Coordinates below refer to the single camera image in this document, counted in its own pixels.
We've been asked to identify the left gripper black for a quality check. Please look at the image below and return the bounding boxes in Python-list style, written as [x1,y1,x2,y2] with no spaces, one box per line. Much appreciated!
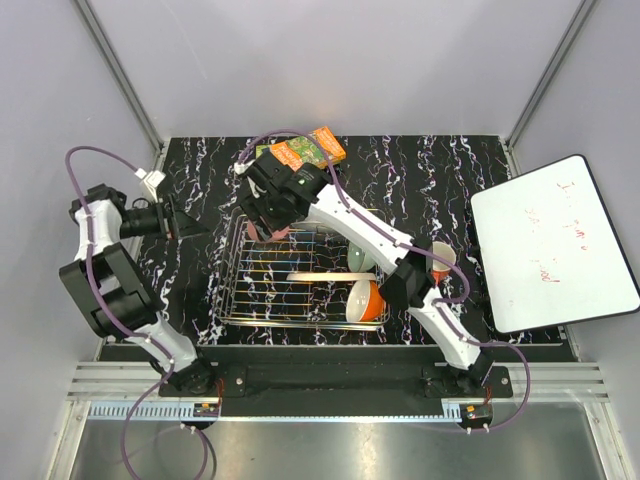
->
[120,193,210,242]

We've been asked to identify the pink plastic cup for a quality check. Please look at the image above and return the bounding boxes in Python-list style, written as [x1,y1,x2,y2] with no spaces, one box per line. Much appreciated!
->
[247,218,290,243]

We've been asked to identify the pink cream floral plate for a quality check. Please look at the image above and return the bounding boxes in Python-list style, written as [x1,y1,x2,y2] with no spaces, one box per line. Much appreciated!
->
[286,272,376,282]

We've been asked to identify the pale green ceramic bowl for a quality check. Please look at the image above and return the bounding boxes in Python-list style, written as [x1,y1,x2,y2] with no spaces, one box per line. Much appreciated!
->
[347,242,375,273]

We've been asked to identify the orange bowl white inside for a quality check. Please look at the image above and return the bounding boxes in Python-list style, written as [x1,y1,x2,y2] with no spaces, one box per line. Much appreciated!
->
[345,280,386,323]

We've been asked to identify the orange ceramic mug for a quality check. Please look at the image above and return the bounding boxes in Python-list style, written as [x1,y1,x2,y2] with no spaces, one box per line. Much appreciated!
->
[430,241,456,285]

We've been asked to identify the white paper plate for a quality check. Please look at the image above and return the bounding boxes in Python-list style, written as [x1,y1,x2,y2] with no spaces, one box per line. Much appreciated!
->
[293,221,335,234]

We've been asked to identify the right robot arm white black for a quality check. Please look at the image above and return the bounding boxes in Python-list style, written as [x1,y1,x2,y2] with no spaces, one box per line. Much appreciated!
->
[234,152,493,397]

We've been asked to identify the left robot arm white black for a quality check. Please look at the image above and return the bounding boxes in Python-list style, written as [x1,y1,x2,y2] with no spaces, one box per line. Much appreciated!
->
[59,184,216,396]

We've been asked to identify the green book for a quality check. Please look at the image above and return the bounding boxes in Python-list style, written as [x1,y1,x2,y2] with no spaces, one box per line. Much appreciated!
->
[255,145,271,158]

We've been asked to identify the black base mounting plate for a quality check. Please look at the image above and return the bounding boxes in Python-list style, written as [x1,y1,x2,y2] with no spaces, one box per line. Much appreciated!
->
[157,344,513,418]

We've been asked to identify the white dry erase board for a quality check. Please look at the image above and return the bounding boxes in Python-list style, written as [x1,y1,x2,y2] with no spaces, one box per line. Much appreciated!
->
[471,154,639,333]

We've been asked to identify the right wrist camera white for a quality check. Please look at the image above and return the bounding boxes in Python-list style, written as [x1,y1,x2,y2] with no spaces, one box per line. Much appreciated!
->
[233,159,263,199]

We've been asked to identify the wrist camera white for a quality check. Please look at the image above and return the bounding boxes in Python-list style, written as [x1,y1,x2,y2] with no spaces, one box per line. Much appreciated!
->
[135,168,166,203]
[233,159,263,199]

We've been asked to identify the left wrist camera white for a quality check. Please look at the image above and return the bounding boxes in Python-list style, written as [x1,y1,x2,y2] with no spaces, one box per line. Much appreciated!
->
[135,168,166,203]

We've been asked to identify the steel wire dish rack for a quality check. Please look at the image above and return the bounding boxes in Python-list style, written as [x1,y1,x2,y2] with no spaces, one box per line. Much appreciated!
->
[213,208,390,331]

